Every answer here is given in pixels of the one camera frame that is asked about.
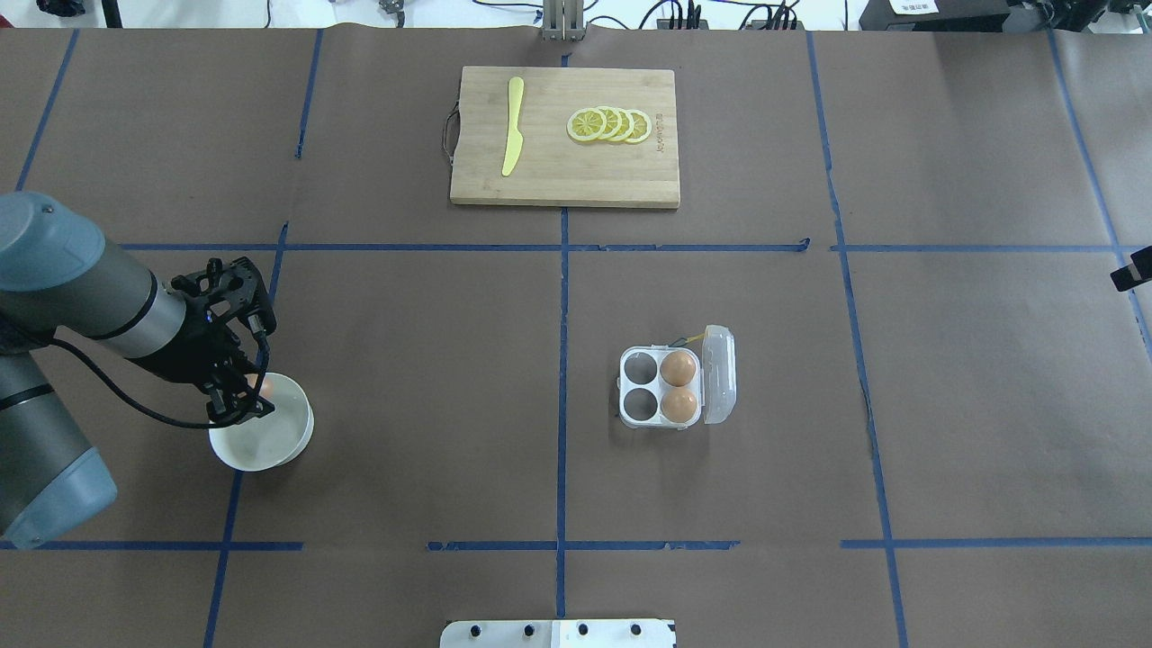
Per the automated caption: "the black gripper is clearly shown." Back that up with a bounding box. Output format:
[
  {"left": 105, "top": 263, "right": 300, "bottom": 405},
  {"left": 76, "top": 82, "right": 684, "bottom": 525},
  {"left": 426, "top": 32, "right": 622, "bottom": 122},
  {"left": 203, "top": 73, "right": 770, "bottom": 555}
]
[{"left": 135, "top": 291, "right": 275, "bottom": 425}]

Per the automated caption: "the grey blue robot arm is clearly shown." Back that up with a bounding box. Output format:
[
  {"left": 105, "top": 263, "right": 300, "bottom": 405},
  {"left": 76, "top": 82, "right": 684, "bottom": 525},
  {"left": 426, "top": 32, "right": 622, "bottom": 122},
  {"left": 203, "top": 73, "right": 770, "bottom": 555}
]
[{"left": 1, "top": 190, "right": 276, "bottom": 550}]

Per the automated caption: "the clear plastic egg box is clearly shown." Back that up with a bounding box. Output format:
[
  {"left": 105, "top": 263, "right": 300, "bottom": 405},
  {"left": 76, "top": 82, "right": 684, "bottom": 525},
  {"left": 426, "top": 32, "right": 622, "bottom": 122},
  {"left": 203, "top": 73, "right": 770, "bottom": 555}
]
[{"left": 616, "top": 324, "right": 738, "bottom": 430}]

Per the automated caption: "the brown egg near in box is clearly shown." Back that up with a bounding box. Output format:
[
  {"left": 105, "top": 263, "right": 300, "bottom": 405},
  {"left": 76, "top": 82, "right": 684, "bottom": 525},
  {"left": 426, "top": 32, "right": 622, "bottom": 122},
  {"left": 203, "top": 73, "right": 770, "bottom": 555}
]
[{"left": 660, "top": 387, "right": 700, "bottom": 428}]

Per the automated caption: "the brown egg in box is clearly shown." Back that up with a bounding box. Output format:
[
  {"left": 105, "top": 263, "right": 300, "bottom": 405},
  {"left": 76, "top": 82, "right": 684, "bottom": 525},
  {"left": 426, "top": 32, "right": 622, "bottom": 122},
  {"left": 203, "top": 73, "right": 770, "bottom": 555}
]
[
  {"left": 659, "top": 348, "right": 698, "bottom": 387},
  {"left": 660, "top": 387, "right": 700, "bottom": 428}
]

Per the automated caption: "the brown egg far in box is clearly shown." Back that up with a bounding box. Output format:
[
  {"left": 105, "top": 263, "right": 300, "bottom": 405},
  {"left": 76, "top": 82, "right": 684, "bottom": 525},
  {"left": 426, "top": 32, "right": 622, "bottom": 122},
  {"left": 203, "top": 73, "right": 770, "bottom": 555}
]
[{"left": 659, "top": 348, "right": 698, "bottom": 387}]

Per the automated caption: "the white paper bowl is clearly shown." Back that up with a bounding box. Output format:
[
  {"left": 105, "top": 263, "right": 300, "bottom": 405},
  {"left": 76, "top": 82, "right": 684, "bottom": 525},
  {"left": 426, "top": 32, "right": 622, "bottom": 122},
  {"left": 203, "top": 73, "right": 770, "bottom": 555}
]
[{"left": 207, "top": 372, "right": 314, "bottom": 473}]

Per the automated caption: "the bamboo cutting board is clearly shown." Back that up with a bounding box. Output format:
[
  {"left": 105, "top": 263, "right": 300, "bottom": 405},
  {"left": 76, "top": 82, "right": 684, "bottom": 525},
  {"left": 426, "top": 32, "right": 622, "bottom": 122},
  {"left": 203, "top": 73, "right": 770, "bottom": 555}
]
[{"left": 450, "top": 66, "right": 680, "bottom": 210}]

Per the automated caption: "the yellow plastic knife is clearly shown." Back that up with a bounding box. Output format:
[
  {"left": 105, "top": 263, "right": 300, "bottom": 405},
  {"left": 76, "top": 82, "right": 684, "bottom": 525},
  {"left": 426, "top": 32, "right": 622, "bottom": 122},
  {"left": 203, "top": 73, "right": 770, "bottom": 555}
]
[{"left": 500, "top": 76, "right": 524, "bottom": 178}]

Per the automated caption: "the lemon slice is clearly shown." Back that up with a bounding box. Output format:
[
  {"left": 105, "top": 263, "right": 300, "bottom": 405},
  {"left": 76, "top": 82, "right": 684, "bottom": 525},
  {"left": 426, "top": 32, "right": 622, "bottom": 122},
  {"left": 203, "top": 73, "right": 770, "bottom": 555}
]
[
  {"left": 564, "top": 108, "right": 608, "bottom": 142},
  {"left": 608, "top": 108, "right": 635, "bottom": 142},
  {"left": 596, "top": 105, "right": 623, "bottom": 142},
  {"left": 623, "top": 110, "right": 652, "bottom": 144}
]

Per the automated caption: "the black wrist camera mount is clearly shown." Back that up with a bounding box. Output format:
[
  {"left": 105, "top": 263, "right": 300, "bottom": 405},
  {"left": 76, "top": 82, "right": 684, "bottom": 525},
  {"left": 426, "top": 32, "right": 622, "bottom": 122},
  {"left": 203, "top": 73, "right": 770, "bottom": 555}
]
[{"left": 169, "top": 256, "right": 276, "bottom": 351}]

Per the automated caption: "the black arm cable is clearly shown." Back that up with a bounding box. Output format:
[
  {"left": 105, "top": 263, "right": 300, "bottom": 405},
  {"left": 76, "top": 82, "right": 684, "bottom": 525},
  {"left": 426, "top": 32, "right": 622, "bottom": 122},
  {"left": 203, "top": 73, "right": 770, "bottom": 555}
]
[{"left": 45, "top": 333, "right": 217, "bottom": 431}]

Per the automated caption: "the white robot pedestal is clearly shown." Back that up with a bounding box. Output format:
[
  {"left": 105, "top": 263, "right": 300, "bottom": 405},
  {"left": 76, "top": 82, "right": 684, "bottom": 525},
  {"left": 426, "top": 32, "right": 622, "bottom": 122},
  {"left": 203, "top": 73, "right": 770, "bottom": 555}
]
[{"left": 439, "top": 618, "right": 679, "bottom": 647}]

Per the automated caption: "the aluminium frame post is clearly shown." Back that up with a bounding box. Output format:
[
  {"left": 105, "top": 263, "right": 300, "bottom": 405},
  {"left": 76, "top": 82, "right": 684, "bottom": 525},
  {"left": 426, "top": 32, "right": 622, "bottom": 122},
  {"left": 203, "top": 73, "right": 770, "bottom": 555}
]
[{"left": 540, "top": 0, "right": 588, "bottom": 42}]

